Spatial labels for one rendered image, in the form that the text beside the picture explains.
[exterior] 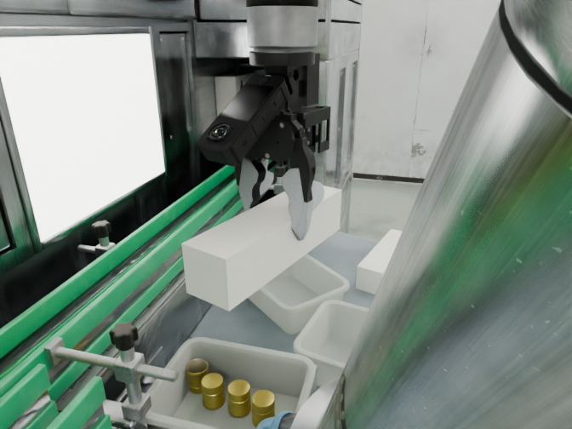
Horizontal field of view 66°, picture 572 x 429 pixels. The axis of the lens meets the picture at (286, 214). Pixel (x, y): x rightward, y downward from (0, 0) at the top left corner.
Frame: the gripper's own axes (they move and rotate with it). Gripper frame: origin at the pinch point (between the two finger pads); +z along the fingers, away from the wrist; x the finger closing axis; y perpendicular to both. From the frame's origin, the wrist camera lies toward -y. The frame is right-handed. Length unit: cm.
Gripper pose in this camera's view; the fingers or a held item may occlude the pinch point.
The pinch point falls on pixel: (272, 225)
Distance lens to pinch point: 53.8
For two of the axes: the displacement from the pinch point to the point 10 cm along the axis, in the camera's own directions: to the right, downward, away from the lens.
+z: 0.0, 9.2, 3.9
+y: 5.6, -3.2, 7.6
